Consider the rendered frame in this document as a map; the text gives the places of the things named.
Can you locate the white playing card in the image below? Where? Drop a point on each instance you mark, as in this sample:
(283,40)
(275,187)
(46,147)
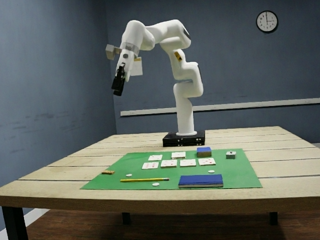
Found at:
(190,162)
(150,165)
(155,158)
(178,155)
(169,163)
(206,161)

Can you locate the green felt mat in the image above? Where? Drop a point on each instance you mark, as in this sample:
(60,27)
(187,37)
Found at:
(236,173)

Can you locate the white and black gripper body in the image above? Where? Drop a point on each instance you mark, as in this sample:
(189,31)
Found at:
(127,57)

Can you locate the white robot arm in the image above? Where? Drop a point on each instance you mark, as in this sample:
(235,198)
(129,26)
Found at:
(172,37)

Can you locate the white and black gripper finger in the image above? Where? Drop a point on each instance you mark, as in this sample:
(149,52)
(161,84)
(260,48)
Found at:
(117,82)
(119,93)

